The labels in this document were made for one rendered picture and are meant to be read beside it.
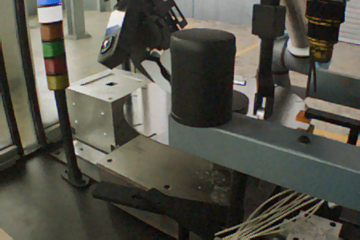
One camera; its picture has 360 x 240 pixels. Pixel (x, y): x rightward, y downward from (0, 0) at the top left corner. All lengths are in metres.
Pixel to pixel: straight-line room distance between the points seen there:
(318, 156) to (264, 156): 0.05
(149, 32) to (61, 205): 0.39
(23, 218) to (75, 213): 0.11
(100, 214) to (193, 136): 0.37
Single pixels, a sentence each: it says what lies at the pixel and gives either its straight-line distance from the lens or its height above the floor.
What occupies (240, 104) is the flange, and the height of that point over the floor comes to 0.96.
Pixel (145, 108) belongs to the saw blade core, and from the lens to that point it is 0.55.
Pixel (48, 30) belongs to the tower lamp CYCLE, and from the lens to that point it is 0.59.
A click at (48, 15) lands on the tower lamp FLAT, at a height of 1.11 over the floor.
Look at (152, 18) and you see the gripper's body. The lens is 0.46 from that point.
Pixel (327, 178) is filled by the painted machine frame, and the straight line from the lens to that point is 0.27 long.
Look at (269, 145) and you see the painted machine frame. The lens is 0.27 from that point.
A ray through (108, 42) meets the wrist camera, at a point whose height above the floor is 1.09.
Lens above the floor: 1.18
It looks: 25 degrees down
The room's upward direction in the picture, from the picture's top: straight up
